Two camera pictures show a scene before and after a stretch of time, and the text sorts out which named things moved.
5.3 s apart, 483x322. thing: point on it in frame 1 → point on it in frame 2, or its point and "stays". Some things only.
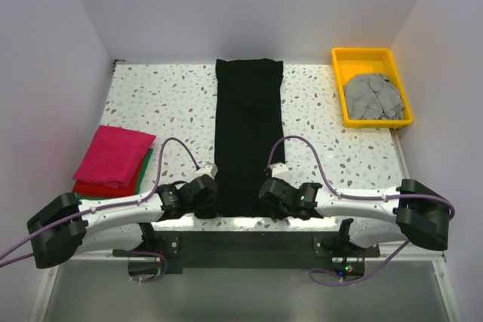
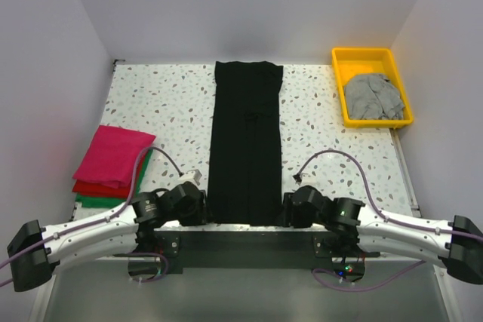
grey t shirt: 373,96 stays
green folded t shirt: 141,180 stays
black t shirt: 249,139 stays
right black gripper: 277,214 → 287,216
